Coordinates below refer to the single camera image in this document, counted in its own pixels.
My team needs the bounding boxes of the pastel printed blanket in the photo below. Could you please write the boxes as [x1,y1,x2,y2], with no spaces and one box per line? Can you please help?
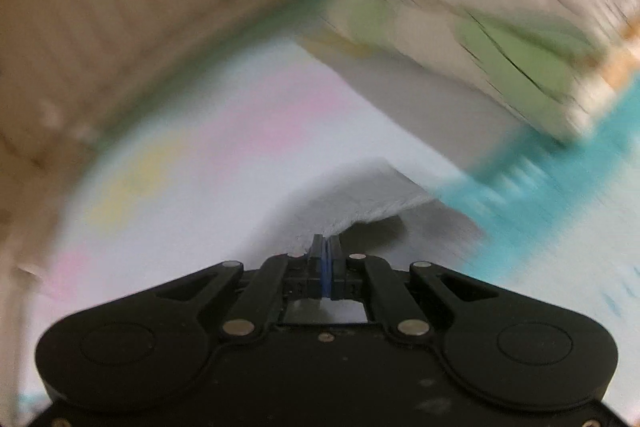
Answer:
[15,42,640,413]

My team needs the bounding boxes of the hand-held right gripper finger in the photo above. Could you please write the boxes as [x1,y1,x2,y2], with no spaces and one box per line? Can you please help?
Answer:
[155,234,327,338]
[326,234,496,338]

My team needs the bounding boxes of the grey pants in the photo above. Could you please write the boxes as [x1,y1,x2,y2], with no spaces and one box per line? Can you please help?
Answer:
[287,57,488,260]

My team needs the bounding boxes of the beige bed frame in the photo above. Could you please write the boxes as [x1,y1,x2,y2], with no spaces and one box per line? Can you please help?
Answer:
[0,0,351,293]

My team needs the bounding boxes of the white and green pillow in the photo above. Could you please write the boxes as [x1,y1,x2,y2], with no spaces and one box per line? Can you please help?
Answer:
[294,0,640,144]

